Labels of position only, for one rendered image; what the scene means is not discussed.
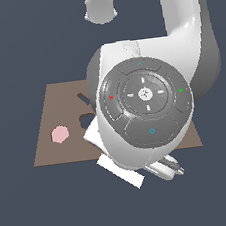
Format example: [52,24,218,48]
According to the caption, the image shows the white gripper block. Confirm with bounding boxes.
[81,107,188,196]

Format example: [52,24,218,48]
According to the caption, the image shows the brown board with slots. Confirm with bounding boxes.
[24,65,204,169]

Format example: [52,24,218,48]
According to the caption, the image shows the pink hexagonal peg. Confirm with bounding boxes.
[50,123,72,145]

